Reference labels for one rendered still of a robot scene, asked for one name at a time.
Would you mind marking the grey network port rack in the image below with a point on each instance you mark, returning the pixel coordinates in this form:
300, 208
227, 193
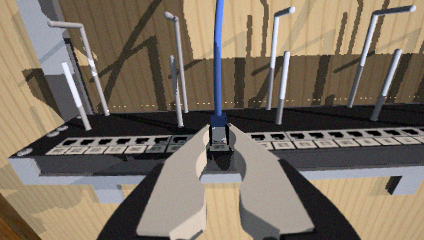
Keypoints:
321, 142

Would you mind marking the white and blue network cable plug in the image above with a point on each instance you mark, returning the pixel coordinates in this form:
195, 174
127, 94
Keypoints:
218, 126

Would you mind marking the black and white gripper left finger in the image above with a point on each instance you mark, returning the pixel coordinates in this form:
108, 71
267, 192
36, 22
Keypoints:
170, 202

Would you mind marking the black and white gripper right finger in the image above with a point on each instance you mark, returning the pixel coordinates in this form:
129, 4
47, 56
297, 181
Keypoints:
275, 200

